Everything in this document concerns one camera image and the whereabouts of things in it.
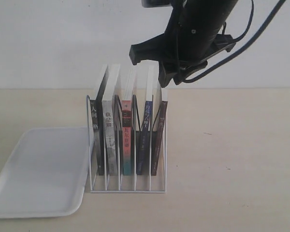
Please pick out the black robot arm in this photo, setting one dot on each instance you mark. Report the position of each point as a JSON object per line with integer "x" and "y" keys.
{"x": 157, "y": 2}

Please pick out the dark brown spine book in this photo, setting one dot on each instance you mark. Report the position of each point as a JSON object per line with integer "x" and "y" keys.
{"x": 159, "y": 123}

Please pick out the grey spine book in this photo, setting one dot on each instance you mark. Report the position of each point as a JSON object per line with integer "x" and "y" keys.
{"x": 110, "y": 117}

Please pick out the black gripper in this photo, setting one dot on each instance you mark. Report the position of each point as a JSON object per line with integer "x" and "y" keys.
{"x": 187, "y": 40}

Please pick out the white plastic tray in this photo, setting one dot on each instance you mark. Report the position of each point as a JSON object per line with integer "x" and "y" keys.
{"x": 46, "y": 174}

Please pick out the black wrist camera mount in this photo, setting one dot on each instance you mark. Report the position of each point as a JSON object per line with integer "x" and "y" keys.
{"x": 222, "y": 42}

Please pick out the white wire book rack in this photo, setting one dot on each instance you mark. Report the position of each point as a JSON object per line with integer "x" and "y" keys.
{"x": 145, "y": 183}

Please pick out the blue moon cover book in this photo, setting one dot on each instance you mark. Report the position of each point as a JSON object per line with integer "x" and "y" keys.
{"x": 143, "y": 142}

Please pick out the red teal spine book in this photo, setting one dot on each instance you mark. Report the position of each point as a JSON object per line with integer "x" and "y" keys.
{"x": 126, "y": 104}

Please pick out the black spine book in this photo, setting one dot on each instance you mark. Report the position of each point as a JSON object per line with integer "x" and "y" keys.
{"x": 97, "y": 116}

